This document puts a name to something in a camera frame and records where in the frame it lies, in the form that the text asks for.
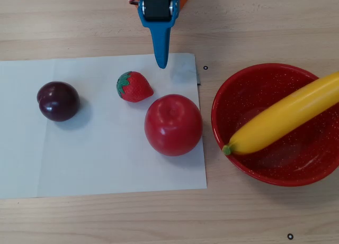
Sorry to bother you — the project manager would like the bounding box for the red toy strawberry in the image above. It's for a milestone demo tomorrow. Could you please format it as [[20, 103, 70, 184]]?
[[115, 70, 154, 103]]

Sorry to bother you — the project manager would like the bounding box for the red toy apple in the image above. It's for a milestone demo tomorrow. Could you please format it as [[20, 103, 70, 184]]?
[[144, 94, 204, 157]]

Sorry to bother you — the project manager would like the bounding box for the dark purple toy plum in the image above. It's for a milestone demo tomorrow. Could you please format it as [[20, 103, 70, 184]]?
[[36, 81, 81, 122]]

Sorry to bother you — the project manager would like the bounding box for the yellow toy banana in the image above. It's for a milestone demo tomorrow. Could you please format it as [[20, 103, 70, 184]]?
[[221, 70, 339, 156]]

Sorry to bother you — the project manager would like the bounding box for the red speckled bowl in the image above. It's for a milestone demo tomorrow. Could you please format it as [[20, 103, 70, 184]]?
[[211, 63, 339, 187]]

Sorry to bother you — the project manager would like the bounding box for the white paper sheet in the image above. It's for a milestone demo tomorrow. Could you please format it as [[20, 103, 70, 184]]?
[[0, 52, 208, 200]]

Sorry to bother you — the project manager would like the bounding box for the blue gripper with motor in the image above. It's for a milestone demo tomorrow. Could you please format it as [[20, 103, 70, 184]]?
[[137, 0, 180, 69]]

